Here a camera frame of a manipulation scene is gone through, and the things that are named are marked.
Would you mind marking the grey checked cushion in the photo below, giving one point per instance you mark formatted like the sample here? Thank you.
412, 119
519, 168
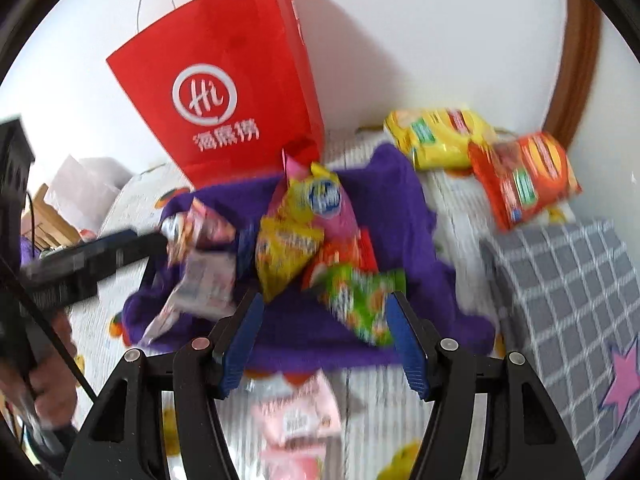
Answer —
555, 300

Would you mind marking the yellow chip bag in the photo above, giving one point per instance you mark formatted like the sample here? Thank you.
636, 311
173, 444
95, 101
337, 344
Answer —
440, 140

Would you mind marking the wooden rack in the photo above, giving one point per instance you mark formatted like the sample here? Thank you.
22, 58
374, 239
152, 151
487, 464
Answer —
47, 215

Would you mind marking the orange chip bag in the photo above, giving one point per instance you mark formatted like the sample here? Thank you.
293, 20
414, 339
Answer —
525, 180

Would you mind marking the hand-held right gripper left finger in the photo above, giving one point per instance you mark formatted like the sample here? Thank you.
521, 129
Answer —
242, 345

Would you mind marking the white paper bag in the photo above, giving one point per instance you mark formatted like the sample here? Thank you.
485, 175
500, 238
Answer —
85, 190

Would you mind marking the small red snack packet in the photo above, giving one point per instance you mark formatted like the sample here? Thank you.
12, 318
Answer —
200, 227

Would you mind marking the green snack packet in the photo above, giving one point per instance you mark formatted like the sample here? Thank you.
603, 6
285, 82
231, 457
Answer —
365, 305

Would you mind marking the person's left hand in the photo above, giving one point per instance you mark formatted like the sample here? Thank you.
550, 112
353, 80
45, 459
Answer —
57, 390

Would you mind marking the purple cloth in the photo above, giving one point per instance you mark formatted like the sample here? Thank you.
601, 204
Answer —
390, 200

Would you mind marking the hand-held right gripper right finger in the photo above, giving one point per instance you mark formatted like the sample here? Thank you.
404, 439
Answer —
407, 345

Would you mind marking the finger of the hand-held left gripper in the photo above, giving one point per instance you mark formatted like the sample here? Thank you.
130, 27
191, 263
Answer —
105, 242
150, 249

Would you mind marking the pink yellow pyramid snack packet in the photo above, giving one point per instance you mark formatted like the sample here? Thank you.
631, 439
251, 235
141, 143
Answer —
325, 195

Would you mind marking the brown wooden door frame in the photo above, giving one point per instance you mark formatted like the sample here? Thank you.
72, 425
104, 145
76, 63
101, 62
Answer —
575, 70

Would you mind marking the red paper bag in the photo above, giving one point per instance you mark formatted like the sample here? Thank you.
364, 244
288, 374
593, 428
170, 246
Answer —
225, 85

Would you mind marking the white pink snack packet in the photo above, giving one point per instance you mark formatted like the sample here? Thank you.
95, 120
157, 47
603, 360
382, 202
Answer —
200, 290

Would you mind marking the fruit printed tablecloth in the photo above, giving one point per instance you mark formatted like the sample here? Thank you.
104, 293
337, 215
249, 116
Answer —
365, 410

